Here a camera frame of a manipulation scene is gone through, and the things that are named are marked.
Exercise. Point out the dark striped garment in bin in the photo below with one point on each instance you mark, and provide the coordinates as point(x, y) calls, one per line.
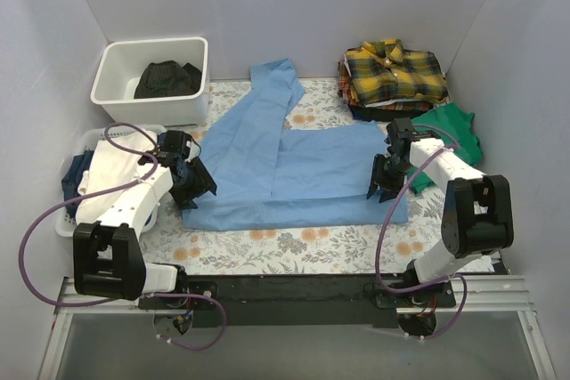
point(168, 79)

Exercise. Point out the yellow plaid flannel shirt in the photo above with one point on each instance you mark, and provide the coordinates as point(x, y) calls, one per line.
point(384, 73)

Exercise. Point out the floral patterned table mat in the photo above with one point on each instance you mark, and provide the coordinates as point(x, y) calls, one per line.
point(343, 249)

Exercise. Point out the stack of folded plaid shirts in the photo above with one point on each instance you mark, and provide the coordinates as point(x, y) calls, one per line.
point(344, 94)

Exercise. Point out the light blue long sleeve shirt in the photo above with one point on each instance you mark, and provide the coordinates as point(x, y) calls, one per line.
point(270, 177)

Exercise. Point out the dark blue denim garment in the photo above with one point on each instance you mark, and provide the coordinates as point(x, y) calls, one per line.
point(72, 179)

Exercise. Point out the green t-shirt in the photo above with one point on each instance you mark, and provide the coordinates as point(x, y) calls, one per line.
point(453, 126)

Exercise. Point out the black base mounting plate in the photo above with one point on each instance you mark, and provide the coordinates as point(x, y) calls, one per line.
point(307, 300)

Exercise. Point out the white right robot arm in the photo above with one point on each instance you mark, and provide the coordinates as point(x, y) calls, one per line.
point(477, 217)

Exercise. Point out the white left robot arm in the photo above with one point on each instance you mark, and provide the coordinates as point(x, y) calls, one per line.
point(107, 256)

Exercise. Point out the white plastic bin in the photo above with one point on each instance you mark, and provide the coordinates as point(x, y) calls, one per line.
point(122, 66)

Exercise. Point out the aluminium frame rail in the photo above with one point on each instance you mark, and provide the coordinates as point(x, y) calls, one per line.
point(485, 293)

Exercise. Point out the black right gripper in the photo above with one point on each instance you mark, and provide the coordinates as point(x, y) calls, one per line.
point(387, 176)

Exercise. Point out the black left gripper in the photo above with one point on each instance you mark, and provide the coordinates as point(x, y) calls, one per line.
point(196, 183)

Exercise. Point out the white perforated laundry basket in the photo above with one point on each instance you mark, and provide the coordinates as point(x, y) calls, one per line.
point(65, 224)

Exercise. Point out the cream white garment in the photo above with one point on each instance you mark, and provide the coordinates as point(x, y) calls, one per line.
point(110, 168)

